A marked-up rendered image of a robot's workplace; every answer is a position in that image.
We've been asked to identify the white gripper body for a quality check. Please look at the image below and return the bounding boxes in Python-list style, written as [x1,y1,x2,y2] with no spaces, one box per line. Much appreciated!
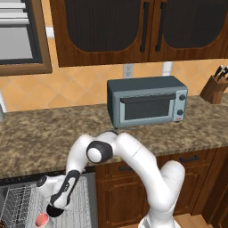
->
[36,175,66,191]

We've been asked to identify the dishwasher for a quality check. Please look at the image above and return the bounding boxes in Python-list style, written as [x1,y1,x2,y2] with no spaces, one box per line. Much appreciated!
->
[0,169,99,228]

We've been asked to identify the pink cup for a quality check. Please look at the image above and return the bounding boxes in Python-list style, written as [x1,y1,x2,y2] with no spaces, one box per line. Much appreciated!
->
[35,212,50,228]

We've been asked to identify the brown wooden base cupboard door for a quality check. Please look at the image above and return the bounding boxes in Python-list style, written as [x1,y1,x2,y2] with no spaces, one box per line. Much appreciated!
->
[95,173,153,228]
[175,164,209,216]

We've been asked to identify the toaster oven glass door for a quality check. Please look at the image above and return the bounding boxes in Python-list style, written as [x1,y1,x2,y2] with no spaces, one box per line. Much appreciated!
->
[119,93,177,126]

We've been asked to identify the brown wooden drawer front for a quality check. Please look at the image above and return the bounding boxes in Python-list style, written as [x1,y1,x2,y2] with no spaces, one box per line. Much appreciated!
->
[156,149,218,169]
[103,159,141,180]

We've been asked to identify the silver tap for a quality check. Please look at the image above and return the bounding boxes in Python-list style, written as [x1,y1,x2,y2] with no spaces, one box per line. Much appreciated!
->
[0,90,7,123]

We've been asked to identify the grey toaster oven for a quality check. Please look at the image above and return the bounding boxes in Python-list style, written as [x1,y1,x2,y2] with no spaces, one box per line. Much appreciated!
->
[106,75,189,130]

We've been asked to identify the wood-framed window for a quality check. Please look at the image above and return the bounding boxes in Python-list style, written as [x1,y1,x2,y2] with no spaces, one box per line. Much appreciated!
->
[0,0,53,77]

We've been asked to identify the brown wooden corner cupboard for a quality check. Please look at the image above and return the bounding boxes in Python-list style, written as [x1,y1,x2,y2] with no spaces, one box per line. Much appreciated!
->
[192,146,228,228]

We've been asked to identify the wooden knife block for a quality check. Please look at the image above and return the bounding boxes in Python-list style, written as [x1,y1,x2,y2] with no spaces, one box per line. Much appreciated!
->
[199,74,228,105]

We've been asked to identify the black drawer handle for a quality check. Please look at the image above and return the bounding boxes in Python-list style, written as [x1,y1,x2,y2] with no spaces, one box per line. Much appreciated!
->
[118,165,134,173]
[179,154,200,164]

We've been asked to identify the black toaster oven door handle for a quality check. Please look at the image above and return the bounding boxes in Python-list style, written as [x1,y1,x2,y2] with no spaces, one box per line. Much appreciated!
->
[119,94,177,104]

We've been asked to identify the white wall socket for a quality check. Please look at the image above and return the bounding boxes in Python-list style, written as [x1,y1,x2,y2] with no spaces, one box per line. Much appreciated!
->
[45,26,56,40]
[122,62,134,79]
[161,61,174,77]

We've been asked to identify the dark wood wall cupboard door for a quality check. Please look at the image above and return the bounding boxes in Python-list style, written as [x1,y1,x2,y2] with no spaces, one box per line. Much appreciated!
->
[49,0,156,68]
[148,0,228,63]

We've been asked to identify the black cupboard door handle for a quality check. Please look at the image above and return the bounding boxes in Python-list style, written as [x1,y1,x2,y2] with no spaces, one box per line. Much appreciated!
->
[154,1,167,53]
[139,1,151,53]

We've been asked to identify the black-handled knife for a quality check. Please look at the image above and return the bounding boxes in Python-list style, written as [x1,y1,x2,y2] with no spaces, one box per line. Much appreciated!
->
[214,64,224,78]
[218,66,228,82]

